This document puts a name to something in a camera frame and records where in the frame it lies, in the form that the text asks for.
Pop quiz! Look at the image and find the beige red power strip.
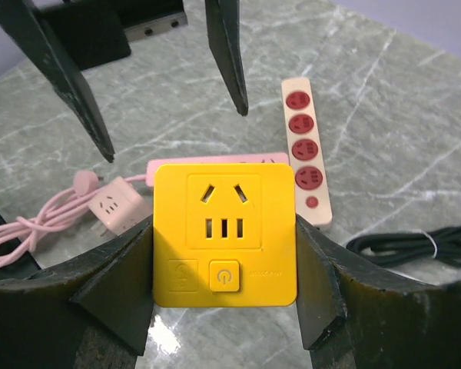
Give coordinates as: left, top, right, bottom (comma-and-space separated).
281, 77, 333, 230

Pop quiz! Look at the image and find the pink coiled cable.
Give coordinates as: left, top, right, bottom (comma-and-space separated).
0, 170, 149, 271

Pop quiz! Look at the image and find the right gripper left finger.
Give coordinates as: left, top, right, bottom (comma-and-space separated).
0, 218, 154, 368

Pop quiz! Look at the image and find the pink cube adapter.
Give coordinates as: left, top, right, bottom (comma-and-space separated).
88, 177, 153, 235

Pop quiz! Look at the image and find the black power cable with plug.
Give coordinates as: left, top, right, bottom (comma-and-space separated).
345, 225, 461, 268

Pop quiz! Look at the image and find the yellow cube socket adapter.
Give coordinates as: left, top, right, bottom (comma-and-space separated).
153, 163, 297, 308

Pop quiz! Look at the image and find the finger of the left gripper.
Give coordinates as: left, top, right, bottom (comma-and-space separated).
0, 1, 114, 163
204, 0, 249, 116

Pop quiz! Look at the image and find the pink power strip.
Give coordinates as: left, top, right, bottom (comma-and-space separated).
145, 152, 289, 188

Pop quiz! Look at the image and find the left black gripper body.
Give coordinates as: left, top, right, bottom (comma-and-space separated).
39, 0, 187, 71

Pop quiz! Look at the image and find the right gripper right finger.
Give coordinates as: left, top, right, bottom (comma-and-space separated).
296, 218, 461, 368

